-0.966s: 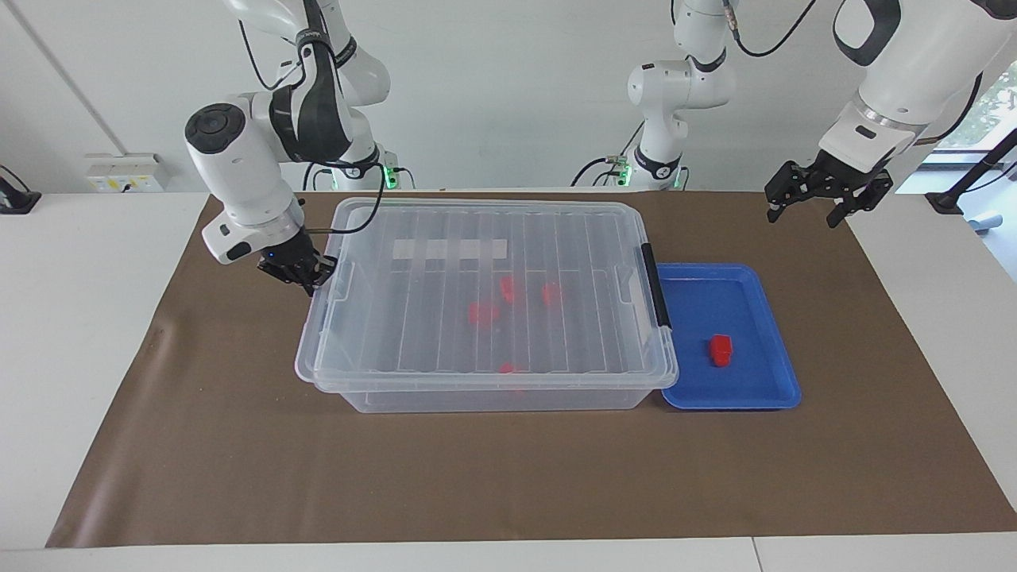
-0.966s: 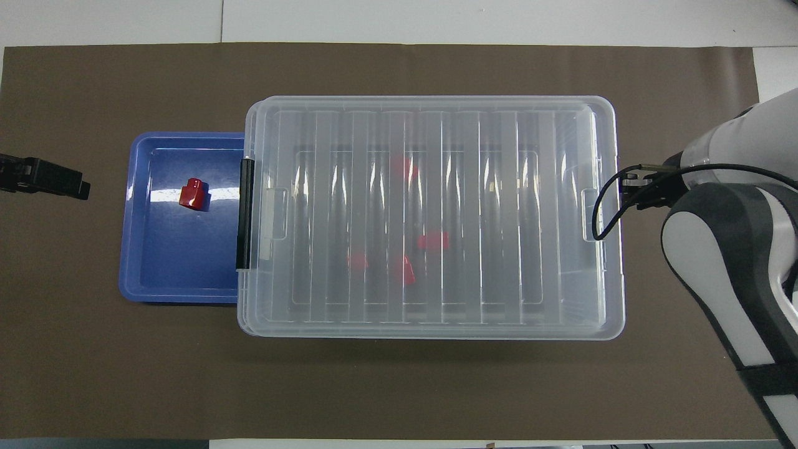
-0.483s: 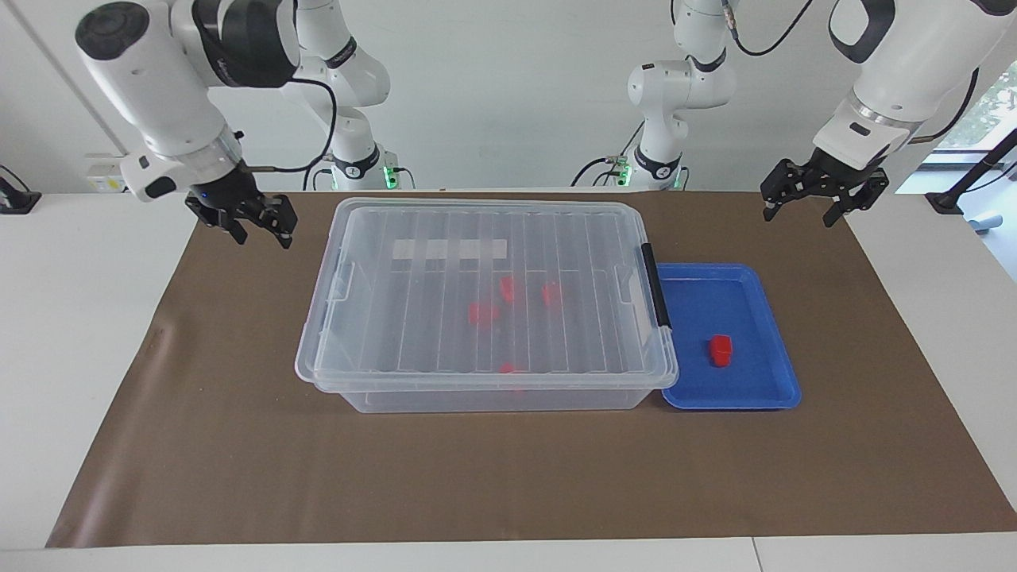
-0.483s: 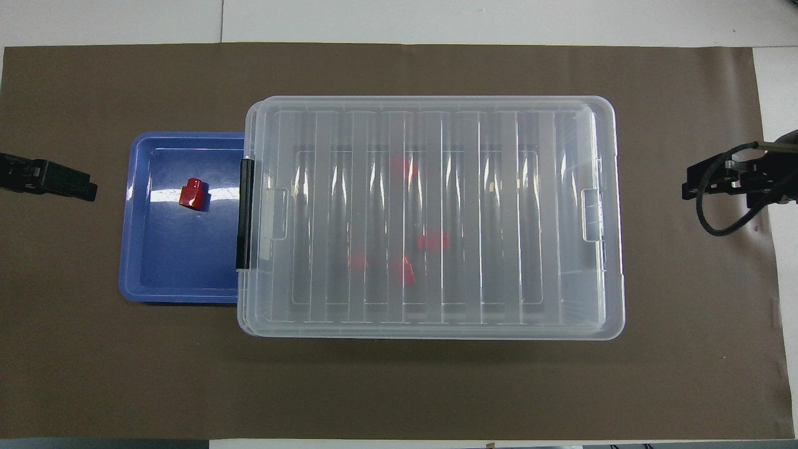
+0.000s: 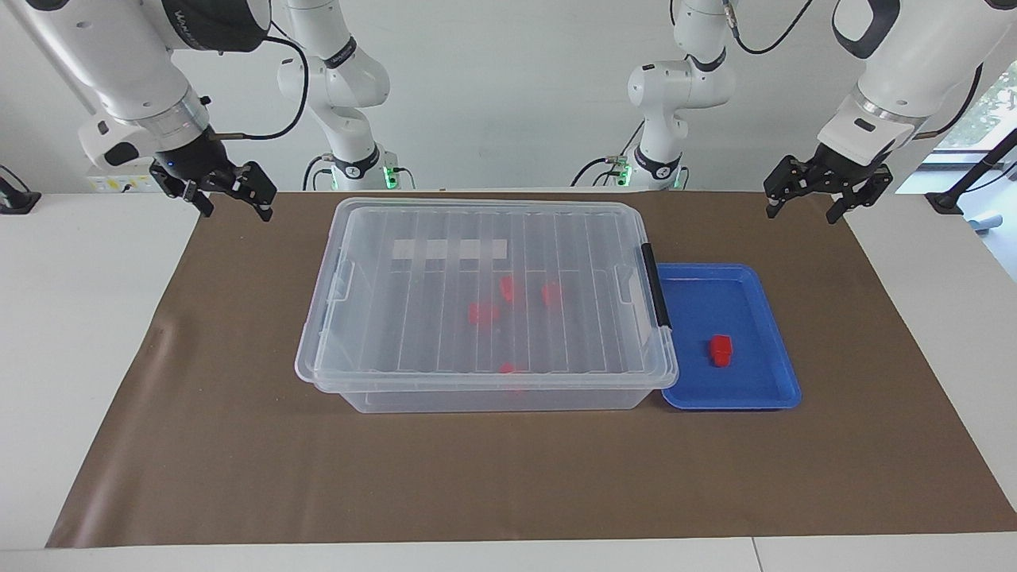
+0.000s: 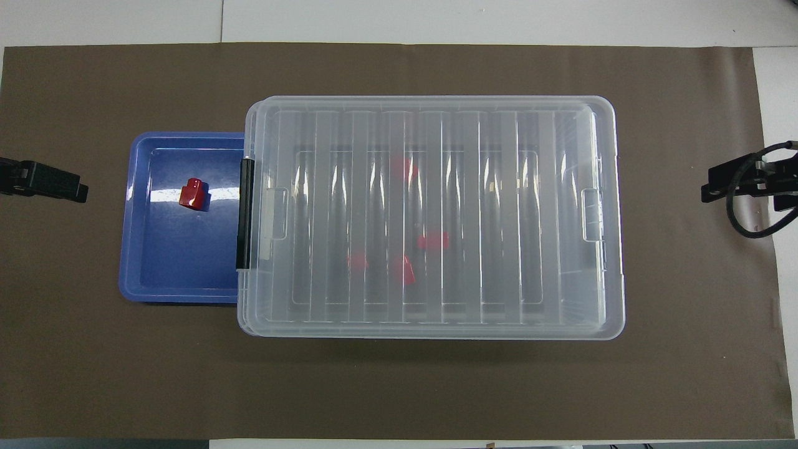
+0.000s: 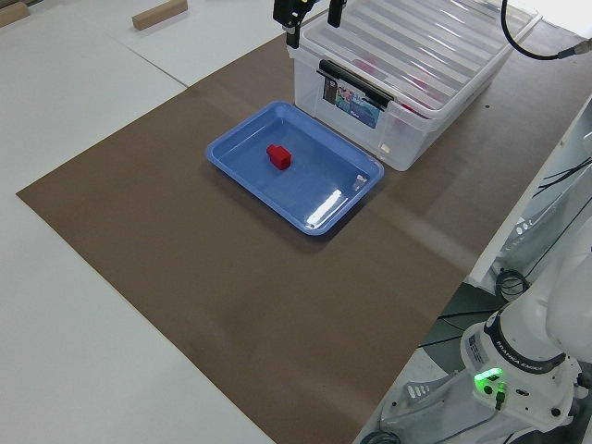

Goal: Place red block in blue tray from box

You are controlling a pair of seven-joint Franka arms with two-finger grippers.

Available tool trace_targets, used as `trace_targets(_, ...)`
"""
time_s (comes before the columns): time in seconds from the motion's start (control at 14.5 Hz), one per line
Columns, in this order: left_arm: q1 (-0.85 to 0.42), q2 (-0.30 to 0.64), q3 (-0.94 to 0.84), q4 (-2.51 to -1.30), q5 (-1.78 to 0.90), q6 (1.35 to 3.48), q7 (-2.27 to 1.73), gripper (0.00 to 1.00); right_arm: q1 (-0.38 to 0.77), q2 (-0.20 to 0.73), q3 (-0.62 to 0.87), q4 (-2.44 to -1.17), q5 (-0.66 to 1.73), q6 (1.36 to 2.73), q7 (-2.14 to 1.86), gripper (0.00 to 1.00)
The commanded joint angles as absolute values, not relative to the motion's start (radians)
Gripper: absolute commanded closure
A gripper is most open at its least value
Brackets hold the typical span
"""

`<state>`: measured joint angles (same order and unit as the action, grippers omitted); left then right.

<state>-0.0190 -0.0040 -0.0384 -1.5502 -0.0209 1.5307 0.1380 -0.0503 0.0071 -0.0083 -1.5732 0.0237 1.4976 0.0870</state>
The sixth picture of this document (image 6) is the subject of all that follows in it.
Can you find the red toy block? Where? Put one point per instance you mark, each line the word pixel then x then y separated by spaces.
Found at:
pixel 404 168
pixel 405 270
pixel 432 241
pixel 190 194
pixel 358 260

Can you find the clear ribbed box lid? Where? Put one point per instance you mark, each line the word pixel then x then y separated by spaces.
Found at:
pixel 499 299

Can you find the blue plastic tray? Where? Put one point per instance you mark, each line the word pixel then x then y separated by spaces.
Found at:
pixel 181 262

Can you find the brown paper table mat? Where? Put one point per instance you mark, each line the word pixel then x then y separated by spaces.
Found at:
pixel 399 386

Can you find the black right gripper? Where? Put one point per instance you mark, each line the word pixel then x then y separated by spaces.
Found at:
pixel 782 184

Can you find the clear plastic storage box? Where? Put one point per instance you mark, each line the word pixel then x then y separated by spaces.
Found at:
pixel 241 312

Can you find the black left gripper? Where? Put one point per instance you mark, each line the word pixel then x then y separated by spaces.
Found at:
pixel 9 178

